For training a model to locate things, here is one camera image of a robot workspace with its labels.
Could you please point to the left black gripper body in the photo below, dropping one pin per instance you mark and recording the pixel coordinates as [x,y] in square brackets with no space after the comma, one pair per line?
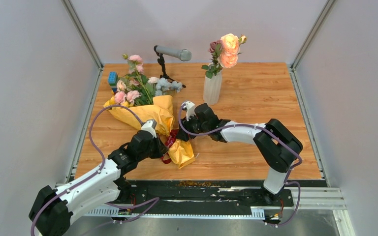
[154,150]

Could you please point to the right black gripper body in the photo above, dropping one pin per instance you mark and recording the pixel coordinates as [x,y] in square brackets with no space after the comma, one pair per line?
[194,126]

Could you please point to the dark red ribbon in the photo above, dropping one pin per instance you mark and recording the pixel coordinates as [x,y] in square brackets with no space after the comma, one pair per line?
[170,140]

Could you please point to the yellow flower bouquet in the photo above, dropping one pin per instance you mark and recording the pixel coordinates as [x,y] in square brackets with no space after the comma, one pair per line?
[149,98]

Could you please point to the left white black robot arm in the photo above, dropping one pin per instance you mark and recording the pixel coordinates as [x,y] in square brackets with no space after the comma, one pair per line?
[56,209]

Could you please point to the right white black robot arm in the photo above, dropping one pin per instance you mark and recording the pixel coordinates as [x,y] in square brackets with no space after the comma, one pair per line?
[278,146]

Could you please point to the white ribbed vase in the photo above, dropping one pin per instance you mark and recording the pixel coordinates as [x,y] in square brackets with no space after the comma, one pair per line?
[212,88]

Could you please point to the orange flowers in vase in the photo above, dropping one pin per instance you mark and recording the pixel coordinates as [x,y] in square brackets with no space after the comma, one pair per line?
[224,54]

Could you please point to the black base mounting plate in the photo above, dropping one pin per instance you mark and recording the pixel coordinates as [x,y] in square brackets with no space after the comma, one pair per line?
[204,197]

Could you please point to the silver microphone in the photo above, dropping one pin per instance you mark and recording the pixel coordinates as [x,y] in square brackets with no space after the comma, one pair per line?
[181,54]

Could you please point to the colourful toy block train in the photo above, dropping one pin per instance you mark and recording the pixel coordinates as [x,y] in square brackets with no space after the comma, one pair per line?
[112,81]

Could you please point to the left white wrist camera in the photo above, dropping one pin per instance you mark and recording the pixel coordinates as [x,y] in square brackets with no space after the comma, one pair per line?
[150,126]

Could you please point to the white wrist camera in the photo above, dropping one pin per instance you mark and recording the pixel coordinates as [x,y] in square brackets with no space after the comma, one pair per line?
[150,126]
[189,108]

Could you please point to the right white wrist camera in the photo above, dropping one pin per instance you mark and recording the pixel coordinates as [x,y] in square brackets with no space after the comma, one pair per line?
[189,108]

